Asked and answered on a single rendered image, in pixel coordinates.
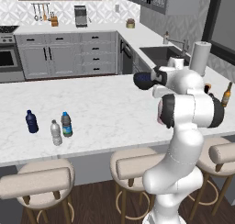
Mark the black-framed window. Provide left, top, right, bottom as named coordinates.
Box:
left=201, top=0, right=235, bottom=58

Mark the grey base cupboard run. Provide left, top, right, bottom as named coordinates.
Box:
left=15, top=30, right=119, bottom=81

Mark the beige lidded jar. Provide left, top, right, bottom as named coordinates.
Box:
left=126, top=17, right=136, bottom=29

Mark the blue-capped green-label plastic bottle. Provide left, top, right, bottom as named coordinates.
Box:
left=61, top=111, right=73, bottom=139

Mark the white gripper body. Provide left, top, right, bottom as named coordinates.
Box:
left=151, top=84, right=173, bottom=98

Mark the black dishwasher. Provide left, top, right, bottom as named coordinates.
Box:
left=118, top=36, right=135, bottom=75

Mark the silver coffee machine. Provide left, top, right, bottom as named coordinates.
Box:
left=73, top=5, right=89, bottom=28

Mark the silver oven with hob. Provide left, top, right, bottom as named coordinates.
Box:
left=0, top=25, right=26, bottom=84

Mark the dark orange-banded glass bottle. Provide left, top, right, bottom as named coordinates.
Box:
left=204, top=83, right=213, bottom=95

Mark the clear grey plastic bottle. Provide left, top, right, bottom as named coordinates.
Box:
left=50, top=119, right=63, bottom=147

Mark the utensil rail with tools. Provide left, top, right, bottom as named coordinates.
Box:
left=30, top=2, right=51, bottom=22

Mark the brown glass bottle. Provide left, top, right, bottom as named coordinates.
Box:
left=221, top=81, right=234, bottom=108

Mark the silver tap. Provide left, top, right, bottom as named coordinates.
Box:
left=167, top=37, right=190, bottom=53

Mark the white paper towel roll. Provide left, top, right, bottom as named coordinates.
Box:
left=189, top=40, right=213, bottom=77

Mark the navy blue plastic bottle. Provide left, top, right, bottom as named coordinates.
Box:
left=25, top=109, right=39, bottom=134

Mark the wooden knife block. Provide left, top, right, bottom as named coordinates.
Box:
left=50, top=15, right=60, bottom=28

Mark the dark sink basin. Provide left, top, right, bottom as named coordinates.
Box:
left=139, top=45, right=191, bottom=67

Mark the soap dispenser bottle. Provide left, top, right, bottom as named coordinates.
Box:
left=162, top=30, right=170, bottom=46

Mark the beige round bar stool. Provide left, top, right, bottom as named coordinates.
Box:
left=0, top=158, right=76, bottom=224
left=109, top=146, right=168, bottom=224
left=187, top=136, right=235, bottom=221

